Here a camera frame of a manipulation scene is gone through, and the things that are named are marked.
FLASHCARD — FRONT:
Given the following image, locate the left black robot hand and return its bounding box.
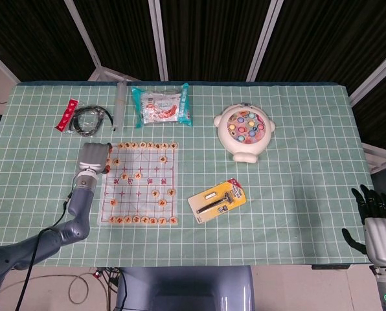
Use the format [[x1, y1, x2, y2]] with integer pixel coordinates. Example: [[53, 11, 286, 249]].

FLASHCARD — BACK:
[[78, 141, 113, 176]]

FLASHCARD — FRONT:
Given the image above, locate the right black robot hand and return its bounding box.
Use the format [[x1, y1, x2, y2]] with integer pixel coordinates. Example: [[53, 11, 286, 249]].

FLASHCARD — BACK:
[[341, 184, 386, 269]]

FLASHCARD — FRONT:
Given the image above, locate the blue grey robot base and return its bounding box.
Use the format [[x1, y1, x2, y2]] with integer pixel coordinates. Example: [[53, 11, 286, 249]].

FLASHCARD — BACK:
[[115, 265, 256, 311]]

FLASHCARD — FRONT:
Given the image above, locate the clear plastic chess board sheet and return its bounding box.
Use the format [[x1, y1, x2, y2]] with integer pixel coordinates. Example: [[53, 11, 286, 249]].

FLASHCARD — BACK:
[[97, 141, 181, 227]]

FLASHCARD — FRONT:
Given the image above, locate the red sachet packet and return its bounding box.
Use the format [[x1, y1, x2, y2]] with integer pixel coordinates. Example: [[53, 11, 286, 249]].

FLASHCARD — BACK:
[[54, 98, 79, 132]]

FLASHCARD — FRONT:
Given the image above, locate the large clear plastic syringe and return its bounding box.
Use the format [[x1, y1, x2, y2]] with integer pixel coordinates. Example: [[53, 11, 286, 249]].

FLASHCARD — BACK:
[[111, 81, 128, 132]]

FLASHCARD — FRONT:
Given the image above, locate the white partition foot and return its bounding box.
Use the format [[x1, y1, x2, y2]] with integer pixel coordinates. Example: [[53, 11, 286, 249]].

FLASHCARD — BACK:
[[361, 142, 386, 176], [87, 65, 142, 82]]

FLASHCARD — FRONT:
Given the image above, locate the teal snack bag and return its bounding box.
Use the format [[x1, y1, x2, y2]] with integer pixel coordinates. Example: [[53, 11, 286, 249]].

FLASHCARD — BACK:
[[130, 83, 194, 129]]

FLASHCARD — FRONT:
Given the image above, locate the green checked tablecloth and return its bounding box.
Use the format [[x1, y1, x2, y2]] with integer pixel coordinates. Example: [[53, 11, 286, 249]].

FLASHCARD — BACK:
[[0, 82, 380, 268]]

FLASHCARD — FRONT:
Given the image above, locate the yellow carded razor pack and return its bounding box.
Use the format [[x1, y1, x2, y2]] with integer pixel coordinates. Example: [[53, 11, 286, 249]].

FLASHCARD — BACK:
[[187, 177, 248, 225]]

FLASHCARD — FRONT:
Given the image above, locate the white fishing game toy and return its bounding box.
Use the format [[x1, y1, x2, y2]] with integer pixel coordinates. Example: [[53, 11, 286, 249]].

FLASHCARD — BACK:
[[212, 102, 277, 164]]

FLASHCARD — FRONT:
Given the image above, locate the bagged black coiled cable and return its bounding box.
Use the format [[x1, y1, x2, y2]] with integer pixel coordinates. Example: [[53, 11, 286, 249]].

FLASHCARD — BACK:
[[67, 106, 113, 138]]

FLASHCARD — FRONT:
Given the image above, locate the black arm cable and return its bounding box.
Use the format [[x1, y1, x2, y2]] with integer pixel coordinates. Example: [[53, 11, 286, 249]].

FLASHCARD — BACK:
[[14, 176, 79, 311]]

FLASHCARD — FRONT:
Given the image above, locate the white partition frame post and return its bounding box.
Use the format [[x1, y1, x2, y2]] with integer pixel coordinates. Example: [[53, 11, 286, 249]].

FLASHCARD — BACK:
[[245, 0, 284, 82], [148, 0, 170, 82], [348, 48, 386, 106], [64, 0, 102, 69], [0, 44, 21, 86]]

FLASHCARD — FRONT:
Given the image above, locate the black floor cable bundle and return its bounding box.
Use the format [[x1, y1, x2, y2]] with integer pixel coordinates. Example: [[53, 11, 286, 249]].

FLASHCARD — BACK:
[[102, 267, 124, 311]]

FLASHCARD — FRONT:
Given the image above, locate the white floor cable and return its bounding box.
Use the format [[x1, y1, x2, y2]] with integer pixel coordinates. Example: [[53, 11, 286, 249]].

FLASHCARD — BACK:
[[5, 273, 95, 305]]

